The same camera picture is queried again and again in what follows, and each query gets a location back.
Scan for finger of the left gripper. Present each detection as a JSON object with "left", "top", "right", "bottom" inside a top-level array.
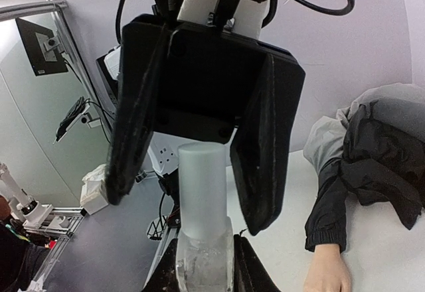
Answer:
[
  {"left": 230, "top": 52, "right": 298, "bottom": 236},
  {"left": 105, "top": 23, "right": 169, "bottom": 205}
]

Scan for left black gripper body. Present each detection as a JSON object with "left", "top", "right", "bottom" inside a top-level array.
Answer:
[{"left": 131, "top": 15, "right": 305, "bottom": 143}]

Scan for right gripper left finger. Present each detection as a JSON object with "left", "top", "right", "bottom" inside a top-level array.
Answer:
[{"left": 142, "top": 229, "right": 179, "bottom": 292}]

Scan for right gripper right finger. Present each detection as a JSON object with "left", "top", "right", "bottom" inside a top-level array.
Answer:
[{"left": 233, "top": 234, "right": 280, "bottom": 292}]

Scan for clear nail polish bottle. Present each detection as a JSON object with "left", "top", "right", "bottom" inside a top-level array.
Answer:
[{"left": 175, "top": 142, "right": 234, "bottom": 291}]

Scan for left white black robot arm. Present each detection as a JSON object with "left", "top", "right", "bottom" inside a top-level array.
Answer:
[{"left": 106, "top": 0, "right": 305, "bottom": 235}]

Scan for mannequin hand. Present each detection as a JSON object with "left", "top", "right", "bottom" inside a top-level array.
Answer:
[{"left": 303, "top": 244, "right": 352, "bottom": 292}]

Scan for black tablet on stand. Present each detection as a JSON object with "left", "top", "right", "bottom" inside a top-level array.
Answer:
[{"left": 53, "top": 96, "right": 101, "bottom": 144}]

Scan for white tissue box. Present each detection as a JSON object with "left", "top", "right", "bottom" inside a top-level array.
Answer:
[{"left": 80, "top": 164, "right": 108, "bottom": 215}]

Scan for black grey jacket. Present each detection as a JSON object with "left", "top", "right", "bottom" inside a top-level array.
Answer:
[{"left": 303, "top": 83, "right": 424, "bottom": 252}]

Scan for black wall monitor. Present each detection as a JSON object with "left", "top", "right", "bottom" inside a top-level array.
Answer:
[{"left": 15, "top": 18, "right": 68, "bottom": 76}]

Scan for aluminium enclosure frame post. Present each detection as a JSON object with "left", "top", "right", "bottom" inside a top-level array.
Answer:
[{"left": 1, "top": 0, "right": 112, "bottom": 141}]

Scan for white robot on frame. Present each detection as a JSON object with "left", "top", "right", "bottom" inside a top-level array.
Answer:
[{"left": 0, "top": 162, "right": 84, "bottom": 240}]

